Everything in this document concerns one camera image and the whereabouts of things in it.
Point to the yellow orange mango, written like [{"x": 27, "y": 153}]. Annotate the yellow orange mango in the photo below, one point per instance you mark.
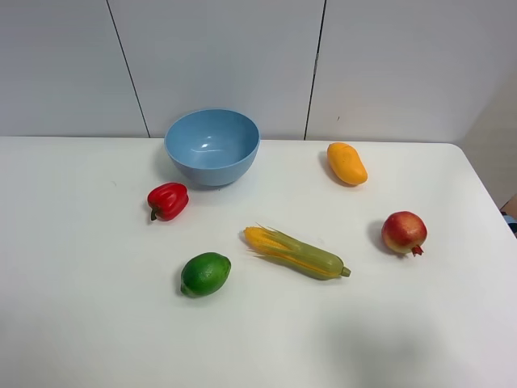
[{"x": 345, "y": 162}]

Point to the green lime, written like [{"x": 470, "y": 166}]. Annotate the green lime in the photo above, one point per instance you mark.
[{"x": 204, "y": 274}]

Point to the red pomegranate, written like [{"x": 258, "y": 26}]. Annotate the red pomegranate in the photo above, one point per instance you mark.
[{"x": 404, "y": 232}]

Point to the blue plastic bowl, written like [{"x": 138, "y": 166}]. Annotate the blue plastic bowl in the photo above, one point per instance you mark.
[{"x": 213, "y": 147}]

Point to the yellow corn with green husk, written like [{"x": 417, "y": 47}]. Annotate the yellow corn with green husk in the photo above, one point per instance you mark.
[{"x": 290, "y": 252}]

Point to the red bell pepper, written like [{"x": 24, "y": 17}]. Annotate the red bell pepper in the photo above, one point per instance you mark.
[{"x": 167, "y": 201}]

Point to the blue object at table edge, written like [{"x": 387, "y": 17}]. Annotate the blue object at table edge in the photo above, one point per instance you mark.
[{"x": 511, "y": 221}]

